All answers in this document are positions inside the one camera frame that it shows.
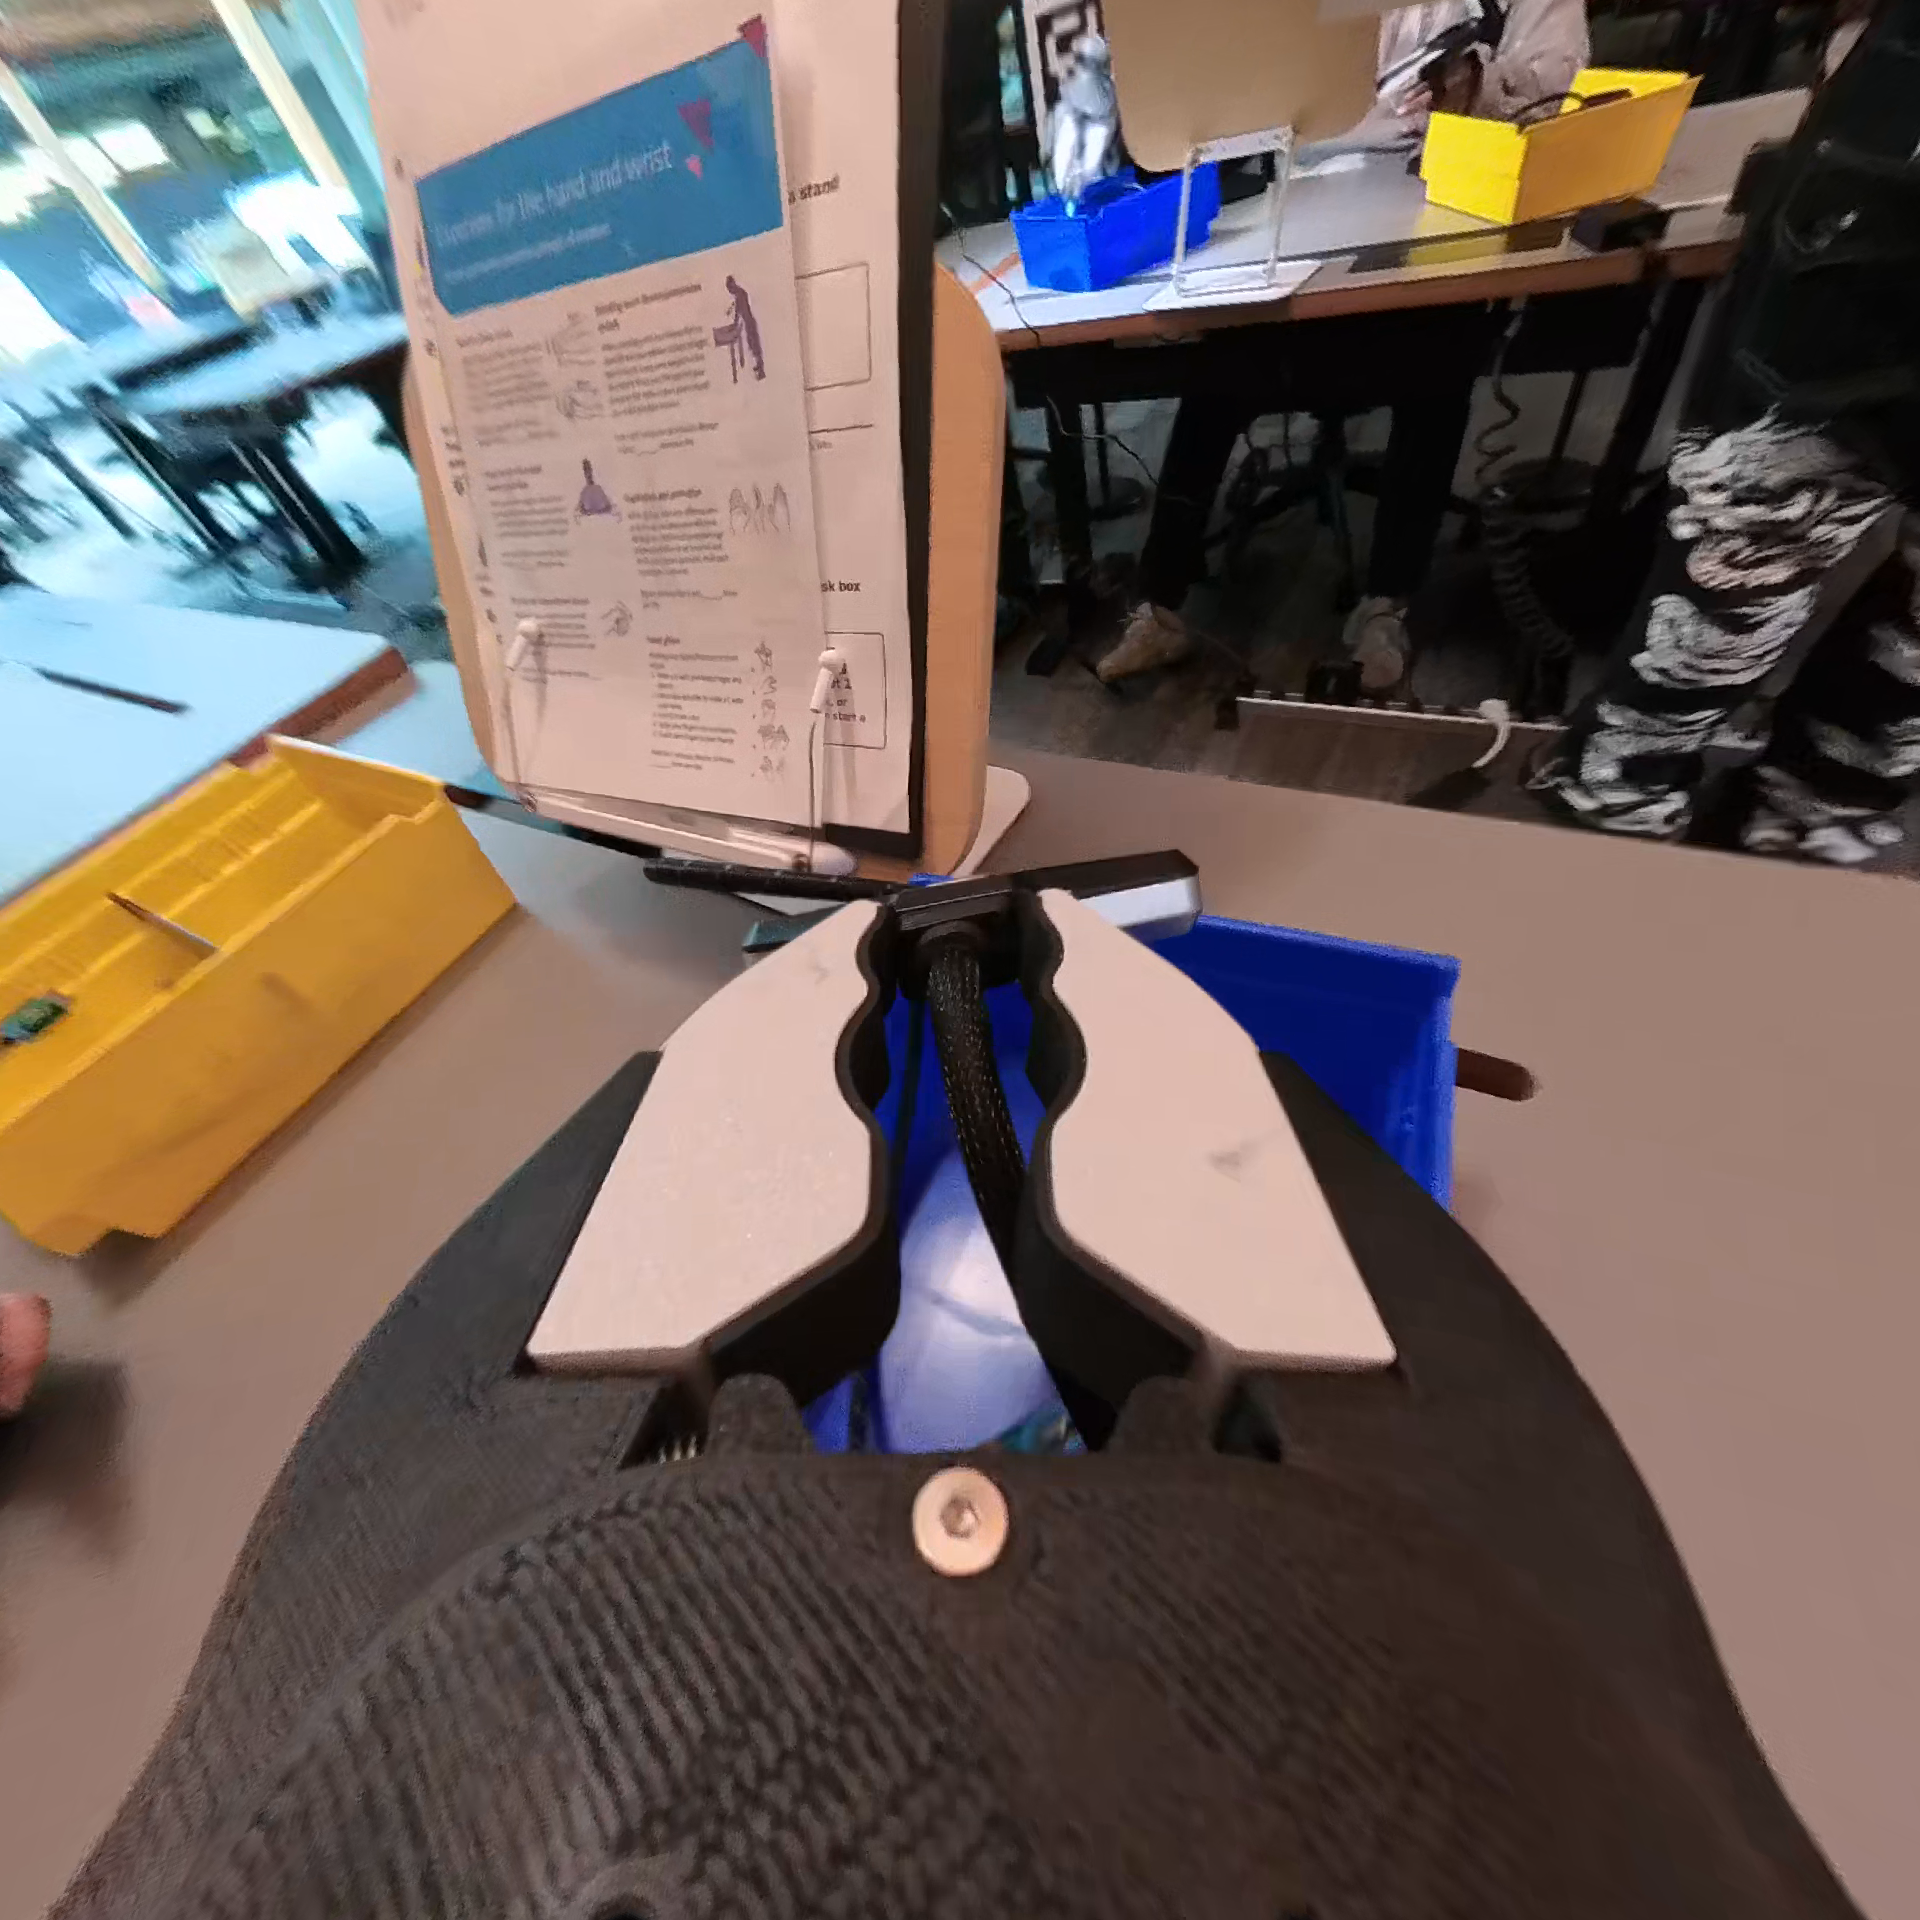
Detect black-legged background table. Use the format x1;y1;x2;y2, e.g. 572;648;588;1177
66;305;414;594

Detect printed instruction sheet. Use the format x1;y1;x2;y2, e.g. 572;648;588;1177
356;0;841;826

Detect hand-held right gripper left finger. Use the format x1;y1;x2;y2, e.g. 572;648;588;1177
521;895;906;1412

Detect yellow plastic bin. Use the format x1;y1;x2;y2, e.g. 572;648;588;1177
0;736;518;1258

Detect black corrugated cable sleeve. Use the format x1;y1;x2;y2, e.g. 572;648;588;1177
1476;345;1580;662

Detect white form sheet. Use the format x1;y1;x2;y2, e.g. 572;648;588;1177
772;0;922;838

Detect grey floor power strip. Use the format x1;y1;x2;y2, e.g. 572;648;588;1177
1231;692;1569;804

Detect pale desk wooden edge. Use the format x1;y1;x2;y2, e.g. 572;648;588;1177
0;591;414;902

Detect yellow bin with cable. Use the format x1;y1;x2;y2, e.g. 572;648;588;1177
1417;65;1706;225

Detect plain wooden board stand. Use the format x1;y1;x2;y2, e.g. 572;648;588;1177
1102;0;1390;174

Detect long work desk black legs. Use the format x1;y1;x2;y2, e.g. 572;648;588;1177
938;86;1853;677

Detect black braided cable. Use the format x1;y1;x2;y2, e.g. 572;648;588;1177
901;920;1085;1453

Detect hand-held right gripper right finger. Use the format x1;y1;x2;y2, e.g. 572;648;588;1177
1023;887;1401;1448

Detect white plastic pouch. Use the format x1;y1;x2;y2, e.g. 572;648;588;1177
874;1146;1085;1455

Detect wooden document stand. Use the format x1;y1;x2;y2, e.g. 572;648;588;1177
356;0;1033;887

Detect white marker pen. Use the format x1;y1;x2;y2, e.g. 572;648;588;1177
703;825;860;874

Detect grey desk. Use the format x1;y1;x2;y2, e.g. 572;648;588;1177
0;660;1920;1920

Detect small blue plastic bin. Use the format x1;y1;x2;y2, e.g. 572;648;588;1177
1009;162;1221;294

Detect clear acrylic stand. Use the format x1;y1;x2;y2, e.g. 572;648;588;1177
1147;127;1321;313

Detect shiny silver item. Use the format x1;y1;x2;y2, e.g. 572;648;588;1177
1045;37;1125;213

